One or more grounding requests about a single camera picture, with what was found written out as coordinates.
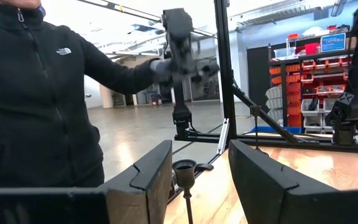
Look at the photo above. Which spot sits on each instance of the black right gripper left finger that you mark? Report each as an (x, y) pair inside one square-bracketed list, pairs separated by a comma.
[(148, 186)]

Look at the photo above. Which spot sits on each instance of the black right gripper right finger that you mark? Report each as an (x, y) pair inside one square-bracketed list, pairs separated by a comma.
[(259, 186)]

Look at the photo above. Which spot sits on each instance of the black knob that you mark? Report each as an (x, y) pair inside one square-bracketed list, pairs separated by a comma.
[(255, 110), (184, 174)]

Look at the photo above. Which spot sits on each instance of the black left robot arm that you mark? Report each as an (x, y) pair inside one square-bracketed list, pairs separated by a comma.
[(357, 77)]

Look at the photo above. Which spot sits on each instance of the black table edge clamp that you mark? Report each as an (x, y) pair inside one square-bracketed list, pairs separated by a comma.
[(204, 167)]

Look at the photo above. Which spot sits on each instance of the blue floor mat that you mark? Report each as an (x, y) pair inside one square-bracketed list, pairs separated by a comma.
[(275, 129)]

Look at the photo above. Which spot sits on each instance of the silver aluminium bar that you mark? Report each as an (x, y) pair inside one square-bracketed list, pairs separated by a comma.
[(223, 137)]

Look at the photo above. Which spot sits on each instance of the white pillar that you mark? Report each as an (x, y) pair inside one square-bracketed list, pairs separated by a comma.
[(106, 96)]

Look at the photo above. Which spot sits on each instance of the black partition panel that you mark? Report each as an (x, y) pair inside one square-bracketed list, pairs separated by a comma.
[(257, 77)]

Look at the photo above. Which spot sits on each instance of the rack with orange bins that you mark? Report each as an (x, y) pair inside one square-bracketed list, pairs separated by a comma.
[(319, 90)]

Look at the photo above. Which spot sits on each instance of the person's hand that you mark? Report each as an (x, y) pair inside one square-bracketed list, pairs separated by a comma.
[(160, 70)]

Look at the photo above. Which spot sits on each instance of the clear plastic container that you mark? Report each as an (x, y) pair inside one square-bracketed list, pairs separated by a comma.
[(284, 51)]

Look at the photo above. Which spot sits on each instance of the person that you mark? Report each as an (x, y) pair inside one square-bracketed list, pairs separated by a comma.
[(42, 93)]

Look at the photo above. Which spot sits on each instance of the red plastic bin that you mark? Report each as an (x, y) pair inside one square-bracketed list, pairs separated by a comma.
[(312, 48)]

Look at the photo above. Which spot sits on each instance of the blue sign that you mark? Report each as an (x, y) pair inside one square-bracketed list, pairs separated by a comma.
[(333, 42)]

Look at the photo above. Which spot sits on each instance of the black aluminium rig frame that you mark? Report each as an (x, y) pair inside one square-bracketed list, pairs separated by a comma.
[(225, 62)]

